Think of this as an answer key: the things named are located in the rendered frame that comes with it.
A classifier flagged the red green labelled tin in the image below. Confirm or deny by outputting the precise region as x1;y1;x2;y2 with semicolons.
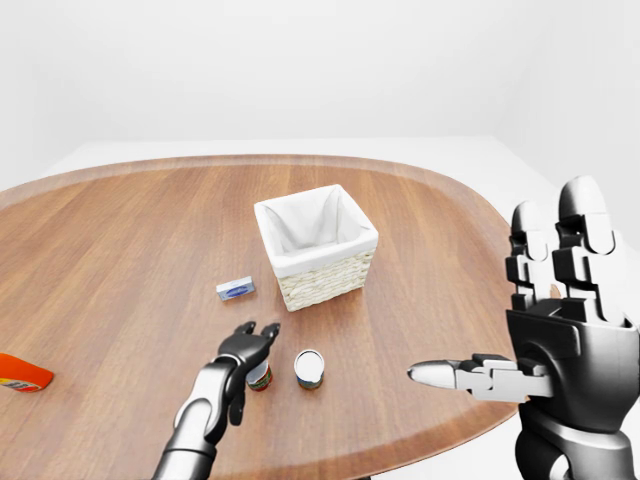
245;360;274;393

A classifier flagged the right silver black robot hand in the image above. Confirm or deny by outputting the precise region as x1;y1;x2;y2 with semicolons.
406;175;640;434

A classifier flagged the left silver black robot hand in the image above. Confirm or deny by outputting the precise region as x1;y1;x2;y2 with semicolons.
215;321;282;427

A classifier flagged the orange bottle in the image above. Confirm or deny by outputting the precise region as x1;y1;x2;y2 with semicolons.
0;352;55;394

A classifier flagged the small blue white box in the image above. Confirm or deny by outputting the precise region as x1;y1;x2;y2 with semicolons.
215;275;258;303

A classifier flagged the white lined wicker basket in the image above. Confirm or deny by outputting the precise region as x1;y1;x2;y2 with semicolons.
253;183;380;313

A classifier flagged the blue yellow labelled tin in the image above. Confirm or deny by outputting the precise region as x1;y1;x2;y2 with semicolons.
293;348;325;391

